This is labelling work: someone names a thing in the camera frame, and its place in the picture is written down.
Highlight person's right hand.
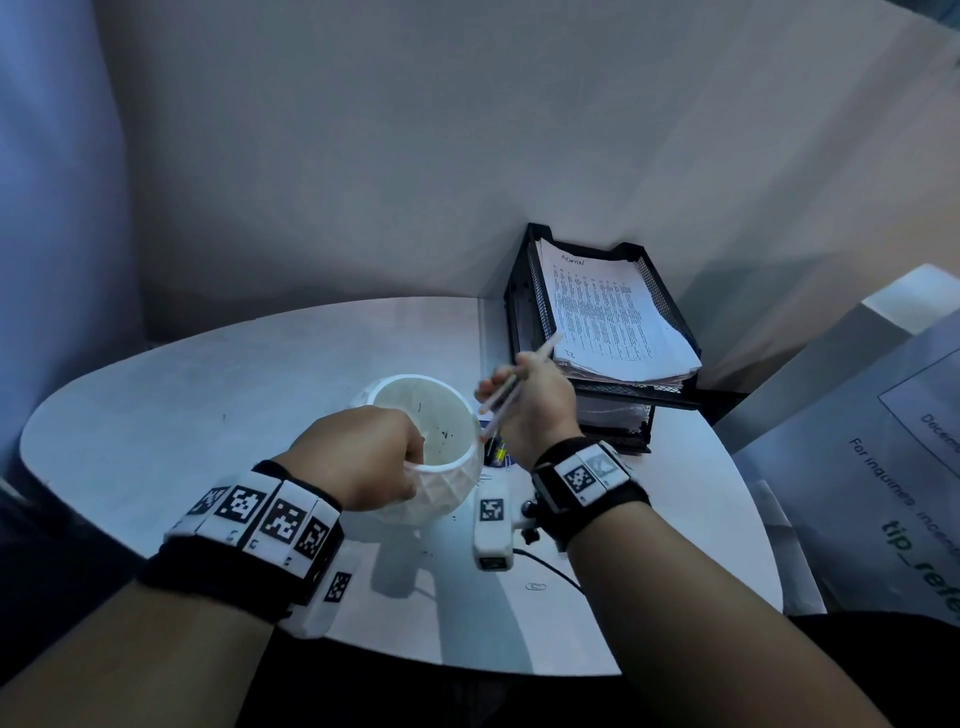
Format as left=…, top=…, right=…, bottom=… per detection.
left=473, top=350, right=585, bottom=472

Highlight person's left hand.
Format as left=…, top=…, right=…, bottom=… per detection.
left=273, top=406, right=427, bottom=513

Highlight white pen orange tip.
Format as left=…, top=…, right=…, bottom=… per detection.
left=482, top=378, right=528, bottom=442

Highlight slim grey pen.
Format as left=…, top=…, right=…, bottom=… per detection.
left=478, top=333, right=564, bottom=418

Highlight thin bundle printed sheets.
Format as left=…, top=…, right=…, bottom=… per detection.
left=575, top=393, right=655, bottom=438

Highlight white faceted cup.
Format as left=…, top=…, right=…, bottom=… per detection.
left=350, top=373, right=485, bottom=526

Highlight neat stack of papers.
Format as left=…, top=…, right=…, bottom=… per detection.
left=536, top=238, right=704, bottom=388

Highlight person's right forearm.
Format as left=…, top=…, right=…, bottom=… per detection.
left=567, top=502, right=894, bottom=728

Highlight person's left forearm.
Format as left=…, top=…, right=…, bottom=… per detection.
left=0, top=581, right=275, bottom=728

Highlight person's black trousers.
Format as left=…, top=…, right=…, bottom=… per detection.
left=0, top=479, right=960, bottom=728

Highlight right black marker wristband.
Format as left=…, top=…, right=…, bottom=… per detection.
left=530, top=437, right=652, bottom=553

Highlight black marker wristband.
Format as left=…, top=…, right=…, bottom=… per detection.
left=530, top=437, right=652, bottom=553
left=138, top=459, right=346, bottom=624

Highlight black mesh paper tray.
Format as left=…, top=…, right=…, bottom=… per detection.
left=503, top=222, right=748, bottom=455

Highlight left black marker wristband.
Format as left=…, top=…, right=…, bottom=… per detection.
left=138, top=459, right=346, bottom=624

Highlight white box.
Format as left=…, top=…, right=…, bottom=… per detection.
left=712, top=262, right=960, bottom=451

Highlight large printed notice poster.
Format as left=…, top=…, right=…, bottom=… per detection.
left=731, top=311, right=960, bottom=624

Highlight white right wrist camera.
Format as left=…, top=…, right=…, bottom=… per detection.
left=472, top=472, right=538, bottom=573

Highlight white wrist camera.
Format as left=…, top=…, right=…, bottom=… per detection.
left=472, top=472, right=538, bottom=573
left=281, top=539, right=361, bottom=640

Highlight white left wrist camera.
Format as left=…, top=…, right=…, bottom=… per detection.
left=281, top=539, right=361, bottom=640

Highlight thin black camera cable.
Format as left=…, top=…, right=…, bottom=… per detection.
left=513, top=547, right=586, bottom=595

